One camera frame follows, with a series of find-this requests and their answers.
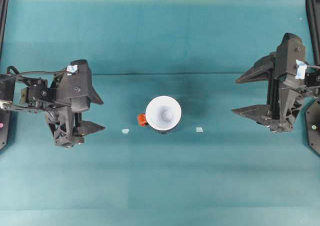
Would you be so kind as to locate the white paper cup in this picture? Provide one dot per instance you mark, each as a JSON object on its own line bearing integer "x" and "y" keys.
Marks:
{"x": 163, "y": 113}

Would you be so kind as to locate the small white paper scrap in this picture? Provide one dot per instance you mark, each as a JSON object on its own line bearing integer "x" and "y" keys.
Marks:
{"x": 125, "y": 131}
{"x": 199, "y": 130}

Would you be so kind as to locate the black table end rail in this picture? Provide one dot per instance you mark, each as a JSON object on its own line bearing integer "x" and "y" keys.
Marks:
{"x": 3, "y": 23}
{"x": 312, "y": 23}

